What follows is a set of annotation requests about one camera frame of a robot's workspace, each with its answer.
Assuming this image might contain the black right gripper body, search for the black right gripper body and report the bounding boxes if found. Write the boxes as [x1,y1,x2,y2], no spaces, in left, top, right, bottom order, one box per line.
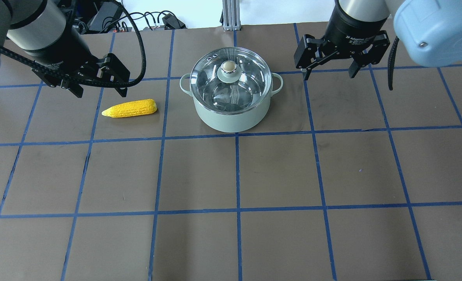
[320,8,387,57]

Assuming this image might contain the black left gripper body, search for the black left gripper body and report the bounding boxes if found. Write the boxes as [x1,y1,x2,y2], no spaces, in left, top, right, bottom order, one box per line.
[31,37,99,81]

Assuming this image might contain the yellow corn cob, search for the yellow corn cob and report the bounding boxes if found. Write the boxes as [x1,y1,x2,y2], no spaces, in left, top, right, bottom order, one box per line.
[101,98,158,119]

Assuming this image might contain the glass pot lid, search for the glass pot lid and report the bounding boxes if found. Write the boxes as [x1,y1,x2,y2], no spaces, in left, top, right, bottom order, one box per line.
[187,47,273,114]

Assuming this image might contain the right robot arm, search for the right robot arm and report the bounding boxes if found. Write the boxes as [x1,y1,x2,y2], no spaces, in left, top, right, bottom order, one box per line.
[294,0,462,80]

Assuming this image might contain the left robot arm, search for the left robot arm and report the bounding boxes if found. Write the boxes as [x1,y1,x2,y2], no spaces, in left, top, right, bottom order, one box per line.
[0,0,130,98]

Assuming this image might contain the pale green cooking pot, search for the pale green cooking pot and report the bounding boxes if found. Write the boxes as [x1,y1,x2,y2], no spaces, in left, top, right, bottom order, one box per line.
[179,46,284,133]

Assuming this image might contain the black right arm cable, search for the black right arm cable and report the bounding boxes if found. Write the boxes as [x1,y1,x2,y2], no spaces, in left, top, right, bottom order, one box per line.
[387,36,400,91]

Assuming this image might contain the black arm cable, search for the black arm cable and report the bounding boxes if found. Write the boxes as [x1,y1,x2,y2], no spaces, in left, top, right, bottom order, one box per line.
[387,36,400,91]
[0,0,147,88]

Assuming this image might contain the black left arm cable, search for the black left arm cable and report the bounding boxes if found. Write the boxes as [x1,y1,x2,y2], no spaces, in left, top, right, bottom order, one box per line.
[0,0,147,88]

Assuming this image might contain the black power adapters and cables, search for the black power adapters and cables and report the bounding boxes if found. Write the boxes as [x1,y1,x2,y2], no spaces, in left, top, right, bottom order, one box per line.
[55,0,187,35]

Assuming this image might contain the aluminium frame post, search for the aluminium frame post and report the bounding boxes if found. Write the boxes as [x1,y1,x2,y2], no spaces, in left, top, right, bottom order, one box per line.
[221,0,242,31]

